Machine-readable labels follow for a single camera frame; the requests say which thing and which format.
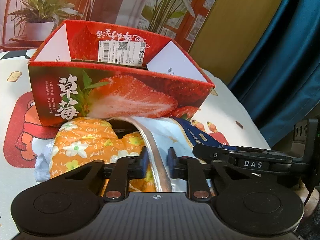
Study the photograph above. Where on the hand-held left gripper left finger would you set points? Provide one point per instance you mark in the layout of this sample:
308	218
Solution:
143	163

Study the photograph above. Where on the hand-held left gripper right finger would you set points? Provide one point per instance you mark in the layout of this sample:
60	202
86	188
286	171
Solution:
171	163

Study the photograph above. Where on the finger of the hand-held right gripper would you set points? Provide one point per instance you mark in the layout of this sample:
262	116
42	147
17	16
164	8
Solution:
225	155

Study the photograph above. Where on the silver blue foil bag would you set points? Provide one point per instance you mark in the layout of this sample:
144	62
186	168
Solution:
160	135

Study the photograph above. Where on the orange floral cloth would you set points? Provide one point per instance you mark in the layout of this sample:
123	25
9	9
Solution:
82	140

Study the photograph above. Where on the red strawberry print cardboard box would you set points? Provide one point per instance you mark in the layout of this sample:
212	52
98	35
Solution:
120	95

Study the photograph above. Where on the cartoon bear printed tablecloth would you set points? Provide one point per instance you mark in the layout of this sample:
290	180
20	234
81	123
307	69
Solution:
225	110

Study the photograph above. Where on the dark blue curtain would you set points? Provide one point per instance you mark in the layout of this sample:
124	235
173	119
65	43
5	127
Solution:
280	55

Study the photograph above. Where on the white sock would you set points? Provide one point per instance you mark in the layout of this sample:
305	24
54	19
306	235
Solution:
43	165

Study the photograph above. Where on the yellow wooden panel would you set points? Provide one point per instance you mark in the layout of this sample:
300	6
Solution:
237	22

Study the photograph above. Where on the plant and chair wall poster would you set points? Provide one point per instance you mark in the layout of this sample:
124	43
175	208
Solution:
120	2

